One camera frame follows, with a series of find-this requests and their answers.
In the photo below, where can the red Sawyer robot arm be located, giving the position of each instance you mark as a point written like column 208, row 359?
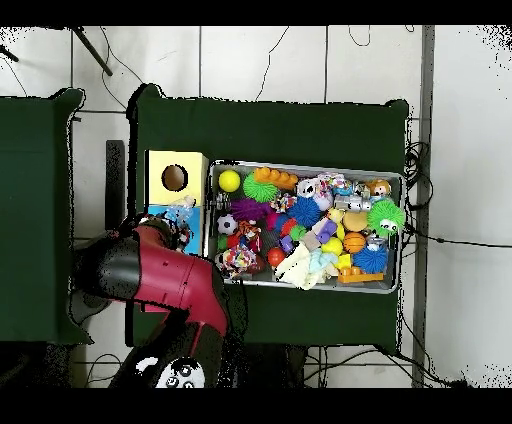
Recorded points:
column 168, row 276

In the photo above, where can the wooden box with three holes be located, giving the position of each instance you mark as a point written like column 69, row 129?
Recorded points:
column 188, row 180

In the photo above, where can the clear mesh bin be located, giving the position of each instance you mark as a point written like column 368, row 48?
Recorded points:
column 360, row 286

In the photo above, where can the purple spiky ball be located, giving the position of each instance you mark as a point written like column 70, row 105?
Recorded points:
column 250, row 210

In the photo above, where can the small soccer ball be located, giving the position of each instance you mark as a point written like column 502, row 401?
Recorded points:
column 227, row 224

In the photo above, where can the orange toy block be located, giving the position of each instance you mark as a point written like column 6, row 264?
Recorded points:
column 276, row 176

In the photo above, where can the yellow ball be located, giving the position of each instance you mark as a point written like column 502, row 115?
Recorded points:
column 228, row 180

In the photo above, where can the blue spiky ball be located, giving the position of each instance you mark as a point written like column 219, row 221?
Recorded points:
column 306, row 211

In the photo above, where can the cream knitted cloth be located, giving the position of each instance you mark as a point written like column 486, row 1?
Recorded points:
column 300, row 266

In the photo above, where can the dark green tablecloth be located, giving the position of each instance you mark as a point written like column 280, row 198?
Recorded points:
column 32, row 200
column 260, row 132

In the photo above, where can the silver toy robot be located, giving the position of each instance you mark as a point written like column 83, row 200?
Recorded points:
column 352, row 203

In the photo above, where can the small basketball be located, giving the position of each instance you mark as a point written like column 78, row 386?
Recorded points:
column 354, row 242

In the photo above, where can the green spiky ball with eyes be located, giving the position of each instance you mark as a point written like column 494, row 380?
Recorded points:
column 386, row 218

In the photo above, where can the black flat panel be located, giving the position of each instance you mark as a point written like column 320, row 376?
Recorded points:
column 115, row 180

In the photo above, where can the black tripod leg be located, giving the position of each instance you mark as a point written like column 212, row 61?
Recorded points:
column 92, row 51
column 10, row 54

